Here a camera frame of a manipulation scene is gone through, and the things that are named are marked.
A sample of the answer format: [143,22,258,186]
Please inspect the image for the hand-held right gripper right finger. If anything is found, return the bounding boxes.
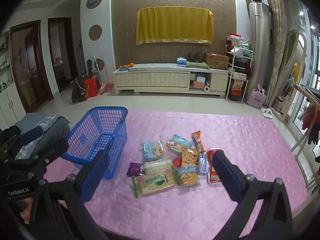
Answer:
[211,151,293,240]

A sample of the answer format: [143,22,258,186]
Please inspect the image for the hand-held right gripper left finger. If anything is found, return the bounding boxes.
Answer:
[30,150,112,240]

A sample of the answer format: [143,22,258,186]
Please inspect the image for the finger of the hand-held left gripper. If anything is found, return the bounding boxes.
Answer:
[0,126,43,153]
[5,138,69,178]

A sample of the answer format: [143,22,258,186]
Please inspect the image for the red pouch with green label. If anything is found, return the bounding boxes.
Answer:
[206,148,227,188]

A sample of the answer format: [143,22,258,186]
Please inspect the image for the blue gum packet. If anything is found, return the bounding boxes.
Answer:
[198,153,208,175]

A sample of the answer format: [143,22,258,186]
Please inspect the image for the blue cake packet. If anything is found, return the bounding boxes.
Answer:
[141,141,165,163]
[176,167,202,188]
[166,134,194,154]

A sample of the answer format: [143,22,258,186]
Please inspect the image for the purple snack packet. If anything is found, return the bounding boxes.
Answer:
[127,162,143,177]

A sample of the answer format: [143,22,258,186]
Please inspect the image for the yellow orange snack packet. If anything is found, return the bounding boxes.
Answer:
[180,147,200,169]

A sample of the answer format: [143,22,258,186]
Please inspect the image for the blue plastic basket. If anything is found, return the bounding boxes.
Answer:
[61,106,128,180]

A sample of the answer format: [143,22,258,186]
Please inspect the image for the green cracker packet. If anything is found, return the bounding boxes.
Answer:
[131,169,180,198]

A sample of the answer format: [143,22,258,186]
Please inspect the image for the beige cracker packet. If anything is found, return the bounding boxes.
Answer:
[141,158,175,175]

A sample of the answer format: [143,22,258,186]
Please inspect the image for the grey chair cover floral trim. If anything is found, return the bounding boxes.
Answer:
[14,112,72,160]

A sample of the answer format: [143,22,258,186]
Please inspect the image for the white cupboard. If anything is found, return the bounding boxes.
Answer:
[0,80,20,130]

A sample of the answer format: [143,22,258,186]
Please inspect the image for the orange stick snack packet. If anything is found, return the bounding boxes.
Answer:
[191,130,206,153]

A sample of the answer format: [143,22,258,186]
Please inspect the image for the dark duffel bag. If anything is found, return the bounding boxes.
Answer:
[72,76,88,103]

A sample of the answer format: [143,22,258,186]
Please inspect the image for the dark wooden door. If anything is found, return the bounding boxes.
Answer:
[10,20,54,114]

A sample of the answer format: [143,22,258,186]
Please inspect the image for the red shopping bag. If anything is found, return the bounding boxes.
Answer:
[84,77,98,98]

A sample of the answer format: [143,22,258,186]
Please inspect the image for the white slippers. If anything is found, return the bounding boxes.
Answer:
[260,107,274,119]

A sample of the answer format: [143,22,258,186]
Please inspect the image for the wooden coat rack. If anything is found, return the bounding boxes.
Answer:
[291,84,320,193]

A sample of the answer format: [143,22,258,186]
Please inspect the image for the pink broom with dustpan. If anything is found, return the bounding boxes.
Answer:
[99,55,114,95]

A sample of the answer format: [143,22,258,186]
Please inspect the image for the pink tote bag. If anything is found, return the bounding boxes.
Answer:
[247,85,267,107]

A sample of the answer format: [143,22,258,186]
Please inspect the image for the red gift box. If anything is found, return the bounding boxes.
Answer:
[230,80,247,100]

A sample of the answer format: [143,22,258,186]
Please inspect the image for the white mop pole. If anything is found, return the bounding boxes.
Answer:
[93,55,100,80]

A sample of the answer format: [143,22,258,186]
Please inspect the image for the red and dark hanging gloves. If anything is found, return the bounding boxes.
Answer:
[301,105,320,145]

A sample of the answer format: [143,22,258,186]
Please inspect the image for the white metal rack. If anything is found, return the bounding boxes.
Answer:
[225,44,253,101]

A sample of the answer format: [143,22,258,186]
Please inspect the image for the cream tv cabinet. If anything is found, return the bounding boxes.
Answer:
[112,62,230,98]

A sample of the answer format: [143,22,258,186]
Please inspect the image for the green folded pad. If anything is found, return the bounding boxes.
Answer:
[186,62,210,70]

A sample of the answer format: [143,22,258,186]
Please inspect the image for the brown cardboard box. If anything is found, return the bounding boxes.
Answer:
[205,53,230,70]

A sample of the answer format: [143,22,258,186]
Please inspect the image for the black router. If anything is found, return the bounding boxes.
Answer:
[187,52,204,63]

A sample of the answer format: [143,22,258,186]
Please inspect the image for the yellow hanging garment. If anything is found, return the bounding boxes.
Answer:
[291,64,300,84]

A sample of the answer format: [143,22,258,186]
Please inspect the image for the tower air conditioner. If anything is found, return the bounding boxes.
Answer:
[249,1,273,98]

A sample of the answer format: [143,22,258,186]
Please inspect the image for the patterned curtain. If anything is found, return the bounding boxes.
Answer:
[264,0,300,108]

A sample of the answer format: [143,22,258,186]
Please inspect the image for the glass sliding door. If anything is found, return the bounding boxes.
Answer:
[282,0,320,130]

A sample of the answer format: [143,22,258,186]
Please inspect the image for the wall shelf with ornaments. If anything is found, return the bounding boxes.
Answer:
[0,33,12,90]

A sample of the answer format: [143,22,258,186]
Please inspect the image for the dark wooden doorway frame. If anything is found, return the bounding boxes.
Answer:
[47,17,79,93]

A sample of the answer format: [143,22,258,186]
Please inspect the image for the yellow wall cloth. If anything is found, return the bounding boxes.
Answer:
[136,7,214,46]

